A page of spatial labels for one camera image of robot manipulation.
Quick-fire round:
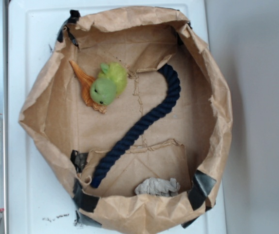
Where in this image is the crumpled grey cloth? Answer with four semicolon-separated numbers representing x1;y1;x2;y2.
134;177;181;197

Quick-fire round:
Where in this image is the brown paper bag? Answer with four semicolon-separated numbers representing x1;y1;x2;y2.
19;6;233;234

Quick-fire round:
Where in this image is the dark blue twisted rope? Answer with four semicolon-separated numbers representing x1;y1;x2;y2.
90;62;181;189

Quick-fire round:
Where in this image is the green plush bird toy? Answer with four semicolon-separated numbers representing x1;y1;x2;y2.
90;62;128;106

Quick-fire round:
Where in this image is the white plastic tray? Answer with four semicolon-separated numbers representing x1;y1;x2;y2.
7;0;227;234

